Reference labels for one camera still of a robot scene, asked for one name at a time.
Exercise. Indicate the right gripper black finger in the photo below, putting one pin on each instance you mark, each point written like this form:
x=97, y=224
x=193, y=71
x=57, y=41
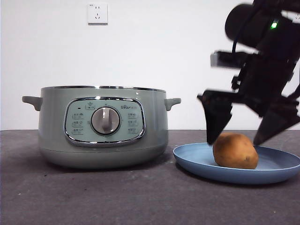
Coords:
x=216, y=114
x=276, y=124

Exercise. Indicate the brown potato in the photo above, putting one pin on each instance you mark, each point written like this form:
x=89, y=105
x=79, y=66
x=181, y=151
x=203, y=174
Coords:
x=234, y=151

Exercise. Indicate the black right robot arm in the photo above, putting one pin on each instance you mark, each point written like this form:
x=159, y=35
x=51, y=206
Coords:
x=243, y=23

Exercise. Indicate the blue round plate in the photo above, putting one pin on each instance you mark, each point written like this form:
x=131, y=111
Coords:
x=194, y=157

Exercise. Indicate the pale green electric steamer pot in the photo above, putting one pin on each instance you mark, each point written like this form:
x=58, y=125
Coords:
x=54, y=122

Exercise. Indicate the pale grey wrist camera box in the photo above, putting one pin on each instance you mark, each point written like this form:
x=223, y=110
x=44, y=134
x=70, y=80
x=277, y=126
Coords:
x=214, y=59

